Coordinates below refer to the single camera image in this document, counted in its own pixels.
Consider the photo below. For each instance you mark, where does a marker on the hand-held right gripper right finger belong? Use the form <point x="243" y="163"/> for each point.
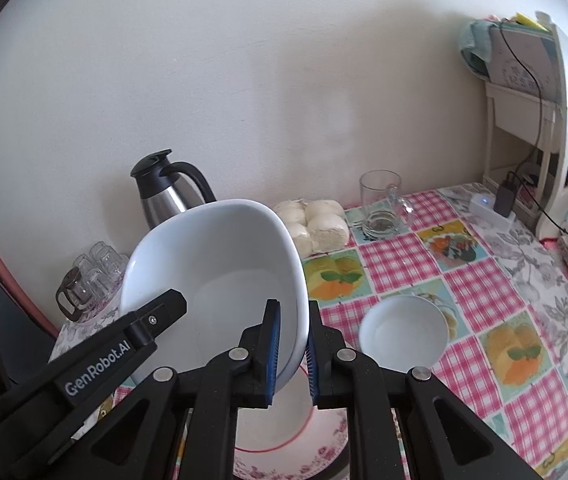
<point x="312" y="375"/>

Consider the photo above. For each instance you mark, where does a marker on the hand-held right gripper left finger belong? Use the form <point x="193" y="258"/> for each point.
<point x="271" y="350"/>

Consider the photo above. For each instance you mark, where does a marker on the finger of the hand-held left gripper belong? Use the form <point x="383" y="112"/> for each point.
<point x="161" y="312"/>

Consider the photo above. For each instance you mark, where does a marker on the red-rimmed white bowl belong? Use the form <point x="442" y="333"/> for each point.
<point x="269" y="425"/>

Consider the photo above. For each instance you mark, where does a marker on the white square bowl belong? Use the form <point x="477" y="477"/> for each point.
<point x="213" y="270"/>

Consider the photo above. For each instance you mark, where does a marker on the floral white plate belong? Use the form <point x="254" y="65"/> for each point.
<point x="314" y="447"/>

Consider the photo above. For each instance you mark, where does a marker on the small white round bowl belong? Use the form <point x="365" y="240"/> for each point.
<point x="404" y="332"/>

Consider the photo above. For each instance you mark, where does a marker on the clear drinking glass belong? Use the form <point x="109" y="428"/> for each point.
<point x="115" y="274"/>
<point x="97" y="284"/>
<point x="83" y="266"/>
<point x="106" y="256"/>

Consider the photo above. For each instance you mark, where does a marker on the stainless steel thermos jug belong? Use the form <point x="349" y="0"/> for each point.
<point x="163" y="190"/>

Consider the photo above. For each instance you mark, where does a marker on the bag of white buns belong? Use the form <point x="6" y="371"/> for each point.
<point x="321" y="227"/>

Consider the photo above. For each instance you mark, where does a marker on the clear glass mug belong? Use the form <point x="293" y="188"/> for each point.
<point x="381" y="205"/>

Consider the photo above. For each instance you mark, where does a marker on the checkered printed tablecloth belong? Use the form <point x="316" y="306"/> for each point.
<point x="489" y="310"/>

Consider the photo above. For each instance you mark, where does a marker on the white power strip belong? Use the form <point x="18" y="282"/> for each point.
<point x="489" y="210"/>

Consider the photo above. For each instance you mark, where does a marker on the black charger plug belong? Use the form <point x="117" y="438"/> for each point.
<point x="508" y="192"/>

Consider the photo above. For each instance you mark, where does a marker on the white shelf rack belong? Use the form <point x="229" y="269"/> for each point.
<point x="564" y="120"/>

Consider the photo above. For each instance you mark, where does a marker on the teal cloth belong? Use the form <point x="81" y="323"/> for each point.
<point x="474" y="47"/>

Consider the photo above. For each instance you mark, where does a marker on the grey patterned box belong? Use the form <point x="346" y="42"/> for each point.
<point x="521" y="60"/>

